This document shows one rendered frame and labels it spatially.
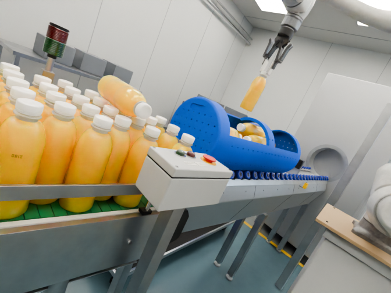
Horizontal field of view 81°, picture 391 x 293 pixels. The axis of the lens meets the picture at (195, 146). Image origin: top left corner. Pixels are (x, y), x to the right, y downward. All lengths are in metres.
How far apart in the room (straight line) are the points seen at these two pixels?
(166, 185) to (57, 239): 0.25
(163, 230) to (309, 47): 6.18
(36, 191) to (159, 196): 0.22
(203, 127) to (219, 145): 0.10
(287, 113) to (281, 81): 0.85
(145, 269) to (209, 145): 0.44
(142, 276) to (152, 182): 0.29
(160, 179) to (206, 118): 0.45
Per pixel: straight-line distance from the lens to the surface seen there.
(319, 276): 1.05
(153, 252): 0.64
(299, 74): 6.33
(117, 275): 1.36
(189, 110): 0.94
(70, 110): 0.52
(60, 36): 0.98
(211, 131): 0.85
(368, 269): 1.02
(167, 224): 0.58
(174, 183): 0.46
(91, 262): 0.67
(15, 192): 0.51
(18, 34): 3.85
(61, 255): 0.62
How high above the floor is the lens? 1.25
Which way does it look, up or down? 13 degrees down
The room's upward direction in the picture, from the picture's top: 24 degrees clockwise
